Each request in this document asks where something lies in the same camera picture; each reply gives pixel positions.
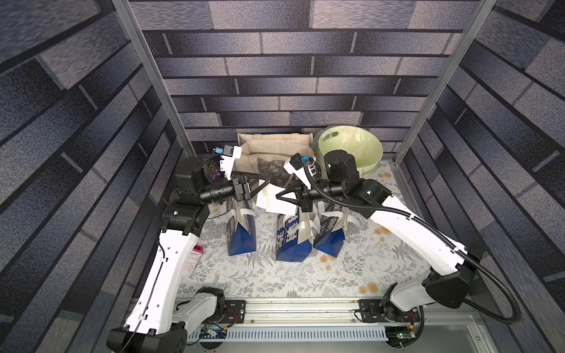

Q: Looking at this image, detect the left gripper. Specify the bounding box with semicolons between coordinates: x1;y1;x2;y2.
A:
198;170;270;207

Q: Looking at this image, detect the blue white bag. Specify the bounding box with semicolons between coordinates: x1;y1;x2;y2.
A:
275;207;313;263
227;199;257;256
313;202;360;257

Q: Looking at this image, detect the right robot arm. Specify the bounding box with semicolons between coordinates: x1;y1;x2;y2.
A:
276;150;475;316

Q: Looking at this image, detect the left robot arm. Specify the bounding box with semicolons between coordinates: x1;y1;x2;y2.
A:
106;157;269;352

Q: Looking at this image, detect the beige canvas tote bag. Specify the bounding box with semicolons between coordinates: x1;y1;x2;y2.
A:
235;133;314;188

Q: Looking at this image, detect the purple snack packet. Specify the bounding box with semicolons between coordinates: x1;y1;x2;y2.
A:
205;155;224;179

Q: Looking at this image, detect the pink lidded cup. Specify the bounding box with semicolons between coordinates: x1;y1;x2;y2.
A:
182;245;204;276

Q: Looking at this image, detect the green lined trash bin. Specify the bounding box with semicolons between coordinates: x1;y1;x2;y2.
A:
310;126;384;178

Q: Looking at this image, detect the floral table mat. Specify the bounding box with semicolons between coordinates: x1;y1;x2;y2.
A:
177;204;429;298

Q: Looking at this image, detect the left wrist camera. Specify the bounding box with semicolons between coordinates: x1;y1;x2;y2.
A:
214;145;242;180

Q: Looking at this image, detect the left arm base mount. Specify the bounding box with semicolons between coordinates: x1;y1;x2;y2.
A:
205;299;247;327

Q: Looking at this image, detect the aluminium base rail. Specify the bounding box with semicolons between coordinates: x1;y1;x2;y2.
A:
188;298;486;348

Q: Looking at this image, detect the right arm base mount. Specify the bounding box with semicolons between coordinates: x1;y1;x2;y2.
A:
355;299;421;324

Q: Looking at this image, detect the black corrugated cable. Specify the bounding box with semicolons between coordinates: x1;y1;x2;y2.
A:
304;160;522;325

